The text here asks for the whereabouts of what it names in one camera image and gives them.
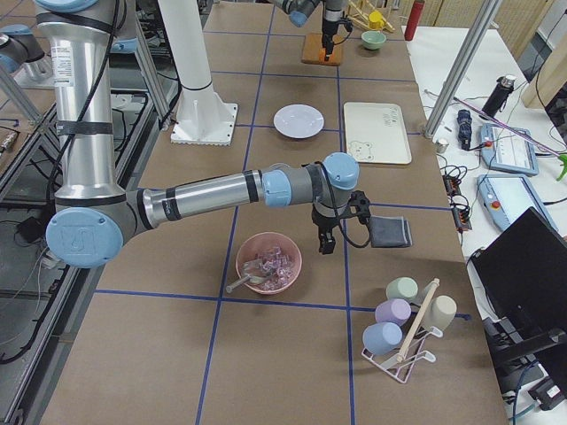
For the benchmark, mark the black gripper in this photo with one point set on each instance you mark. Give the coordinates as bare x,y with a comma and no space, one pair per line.
330,21
322,220

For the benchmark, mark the white round plate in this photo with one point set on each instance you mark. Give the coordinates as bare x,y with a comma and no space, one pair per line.
298,121

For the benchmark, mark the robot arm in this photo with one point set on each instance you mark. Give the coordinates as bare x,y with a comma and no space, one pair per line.
333,16
94,216

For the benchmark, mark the brown wooden tray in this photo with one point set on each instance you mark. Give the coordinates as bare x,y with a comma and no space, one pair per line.
313,53

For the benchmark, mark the cream bear tray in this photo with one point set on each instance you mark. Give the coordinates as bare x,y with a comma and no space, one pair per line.
376,133

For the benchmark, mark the wooden cup rack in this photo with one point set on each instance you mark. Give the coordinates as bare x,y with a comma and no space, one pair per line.
358,11

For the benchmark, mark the pink bowl with ice cubes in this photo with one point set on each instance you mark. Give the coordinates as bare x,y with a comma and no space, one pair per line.
278,254

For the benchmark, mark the green ceramic bowl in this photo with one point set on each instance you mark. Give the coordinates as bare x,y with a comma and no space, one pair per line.
373,40

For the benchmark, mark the yellow cup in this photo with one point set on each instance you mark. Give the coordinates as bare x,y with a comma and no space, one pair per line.
376,20

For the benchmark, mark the folded grey cloth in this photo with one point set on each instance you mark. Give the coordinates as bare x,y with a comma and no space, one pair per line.
390,232

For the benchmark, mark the metal scoop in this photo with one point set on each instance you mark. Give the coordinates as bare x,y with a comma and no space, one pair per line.
253,274

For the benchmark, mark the green pastel cup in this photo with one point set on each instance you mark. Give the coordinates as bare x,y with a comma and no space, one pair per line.
402,288

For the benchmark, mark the red bottle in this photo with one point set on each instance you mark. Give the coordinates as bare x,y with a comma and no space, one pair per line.
413,19

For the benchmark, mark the purple pastel cup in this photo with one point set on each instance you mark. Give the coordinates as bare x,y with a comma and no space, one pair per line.
395,310

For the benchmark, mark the blue pastel cup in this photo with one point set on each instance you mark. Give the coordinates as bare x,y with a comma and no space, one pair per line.
382,337

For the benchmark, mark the beige pastel cup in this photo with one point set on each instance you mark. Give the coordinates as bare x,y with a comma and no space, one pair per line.
440,313

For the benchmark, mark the small metal cylinder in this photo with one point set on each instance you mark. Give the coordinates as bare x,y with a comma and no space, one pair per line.
441,145

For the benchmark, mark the folded dark blue umbrella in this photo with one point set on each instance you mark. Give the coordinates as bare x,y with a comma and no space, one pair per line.
464,134

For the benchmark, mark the black water bottle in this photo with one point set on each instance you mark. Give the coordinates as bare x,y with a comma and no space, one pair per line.
505,85

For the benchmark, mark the near blue teach pendant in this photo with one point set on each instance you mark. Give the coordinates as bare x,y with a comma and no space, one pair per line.
507,196

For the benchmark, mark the blue teach pendant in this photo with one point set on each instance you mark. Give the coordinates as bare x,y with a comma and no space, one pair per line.
507,196
506,151

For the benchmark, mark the black laptop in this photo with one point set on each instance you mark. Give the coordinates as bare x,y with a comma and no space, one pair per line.
523,272

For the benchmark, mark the far blue teach pendant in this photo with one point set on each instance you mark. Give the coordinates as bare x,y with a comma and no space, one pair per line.
506,151

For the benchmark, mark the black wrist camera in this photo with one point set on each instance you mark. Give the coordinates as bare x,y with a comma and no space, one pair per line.
358,206

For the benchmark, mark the aluminium frame post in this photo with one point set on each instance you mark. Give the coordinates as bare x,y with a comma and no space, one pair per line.
466,53

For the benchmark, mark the white wire cup rack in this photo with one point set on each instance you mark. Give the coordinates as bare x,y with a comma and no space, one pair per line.
400,362

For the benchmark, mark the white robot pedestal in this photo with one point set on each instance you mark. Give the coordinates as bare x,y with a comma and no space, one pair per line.
201,115

